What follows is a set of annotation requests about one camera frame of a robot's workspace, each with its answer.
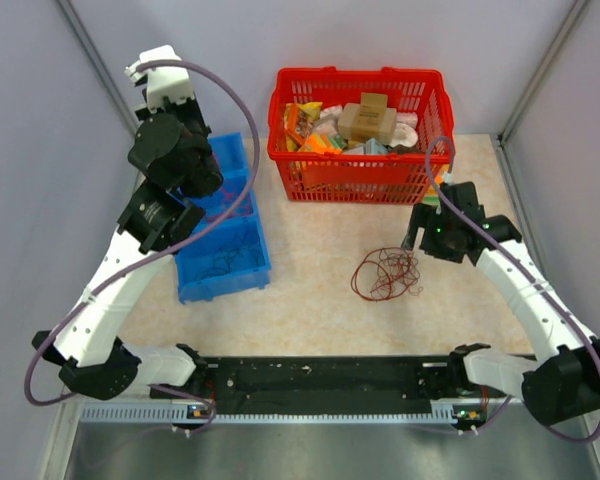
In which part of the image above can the thin black wire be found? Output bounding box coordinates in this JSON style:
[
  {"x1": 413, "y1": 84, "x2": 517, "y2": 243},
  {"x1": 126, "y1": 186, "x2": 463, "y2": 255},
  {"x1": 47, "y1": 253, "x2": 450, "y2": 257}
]
[{"x1": 199, "y1": 232, "x2": 266, "y2": 281}]

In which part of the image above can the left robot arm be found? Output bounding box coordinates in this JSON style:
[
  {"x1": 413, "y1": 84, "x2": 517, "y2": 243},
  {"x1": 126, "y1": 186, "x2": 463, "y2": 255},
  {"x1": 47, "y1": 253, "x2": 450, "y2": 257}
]
[{"x1": 42, "y1": 98, "x2": 224, "y2": 400}]

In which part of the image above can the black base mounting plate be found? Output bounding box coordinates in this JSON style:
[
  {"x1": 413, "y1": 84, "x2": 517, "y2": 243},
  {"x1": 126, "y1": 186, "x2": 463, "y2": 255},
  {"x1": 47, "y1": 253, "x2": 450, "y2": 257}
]
[{"x1": 149, "y1": 343, "x2": 516, "y2": 415}]

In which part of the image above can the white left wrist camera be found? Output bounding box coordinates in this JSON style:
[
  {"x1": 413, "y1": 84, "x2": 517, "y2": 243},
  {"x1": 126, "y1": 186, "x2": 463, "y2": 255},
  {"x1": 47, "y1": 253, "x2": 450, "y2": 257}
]
[{"x1": 125, "y1": 45, "x2": 195, "y2": 113}]

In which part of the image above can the blue plastic compartment bin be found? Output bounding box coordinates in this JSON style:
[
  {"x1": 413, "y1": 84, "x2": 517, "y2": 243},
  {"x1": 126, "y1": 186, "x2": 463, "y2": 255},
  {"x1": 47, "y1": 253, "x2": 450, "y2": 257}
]
[{"x1": 175, "y1": 133, "x2": 271, "y2": 304}]

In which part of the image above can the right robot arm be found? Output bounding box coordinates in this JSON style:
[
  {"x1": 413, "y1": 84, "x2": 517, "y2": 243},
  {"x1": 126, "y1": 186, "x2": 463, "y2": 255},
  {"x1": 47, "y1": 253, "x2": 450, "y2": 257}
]
[{"x1": 402, "y1": 182, "x2": 600, "y2": 426}]

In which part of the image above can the teal sponge package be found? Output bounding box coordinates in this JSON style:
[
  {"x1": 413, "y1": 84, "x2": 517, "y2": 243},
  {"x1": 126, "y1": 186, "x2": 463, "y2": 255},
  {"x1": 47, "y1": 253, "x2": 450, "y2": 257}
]
[{"x1": 364, "y1": 138, "x2": 388, "y2": 156}]

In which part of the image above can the grey slotted cable duct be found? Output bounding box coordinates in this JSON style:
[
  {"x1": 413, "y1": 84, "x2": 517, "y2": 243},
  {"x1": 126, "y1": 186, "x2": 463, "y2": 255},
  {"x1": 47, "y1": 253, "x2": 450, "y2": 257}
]
[{"x1": 79, "y1": 402, "x2": 486, "y2": 426}]

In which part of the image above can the brown cardboard box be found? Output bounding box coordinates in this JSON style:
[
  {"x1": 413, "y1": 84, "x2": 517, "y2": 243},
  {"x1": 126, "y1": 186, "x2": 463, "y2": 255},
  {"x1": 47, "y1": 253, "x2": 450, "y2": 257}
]
[{"x1": 337, "y1": 92, "x2": 397, "y2": 144}]

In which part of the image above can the grey aluminium frame rail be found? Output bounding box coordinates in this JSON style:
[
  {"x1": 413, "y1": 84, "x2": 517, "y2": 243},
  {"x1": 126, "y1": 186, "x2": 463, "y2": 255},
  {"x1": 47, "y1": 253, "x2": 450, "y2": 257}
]
[{"x1": 492, "y1": 134, "x2": 600, "y2": 396}]

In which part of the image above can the orange sponge daddy box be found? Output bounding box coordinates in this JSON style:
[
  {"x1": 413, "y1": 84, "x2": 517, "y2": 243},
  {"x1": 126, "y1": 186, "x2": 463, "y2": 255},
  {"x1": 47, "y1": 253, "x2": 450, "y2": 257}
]
[{"x1": 298, "y1": 133, "x2": 344, "y2": 154}]

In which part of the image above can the red plastic shopping basket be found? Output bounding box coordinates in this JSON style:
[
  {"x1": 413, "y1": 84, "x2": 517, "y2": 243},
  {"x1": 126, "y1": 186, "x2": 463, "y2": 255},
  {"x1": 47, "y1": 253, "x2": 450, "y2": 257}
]
[{"x1": 267, "y1": 67, "x2": 454, "y2": 204}]

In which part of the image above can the colourful sponge pack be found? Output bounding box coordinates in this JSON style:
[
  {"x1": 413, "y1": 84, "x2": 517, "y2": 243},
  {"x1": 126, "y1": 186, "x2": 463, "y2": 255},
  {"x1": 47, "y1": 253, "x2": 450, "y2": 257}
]
[{"x1": 422, "y1": 165, "x2": 449, "y2": 206}]

